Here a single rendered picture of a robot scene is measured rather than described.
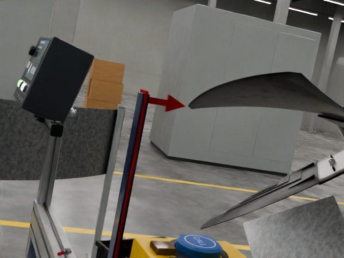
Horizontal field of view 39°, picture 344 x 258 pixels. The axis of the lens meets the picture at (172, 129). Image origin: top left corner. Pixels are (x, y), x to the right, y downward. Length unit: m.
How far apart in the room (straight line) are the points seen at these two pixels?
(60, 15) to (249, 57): 3.20
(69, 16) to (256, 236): 4.36
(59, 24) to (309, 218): 4.38
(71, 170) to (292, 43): 5.29
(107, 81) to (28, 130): 6.37
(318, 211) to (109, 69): 8.13
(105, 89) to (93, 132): 6.08
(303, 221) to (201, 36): 6.25
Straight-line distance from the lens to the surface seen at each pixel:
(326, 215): 0.79
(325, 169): 0.90
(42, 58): 1.20
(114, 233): 0.68
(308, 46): 7.61
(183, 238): 0.43
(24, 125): 2.49
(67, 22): 4.99
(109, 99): 8.85
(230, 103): 0.74
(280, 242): 0.78
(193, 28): 6.93
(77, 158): 2.72
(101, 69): 8.79
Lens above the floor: 1.22
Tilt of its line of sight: 6 degrees down
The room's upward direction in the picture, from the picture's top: 11 degrees clockwise
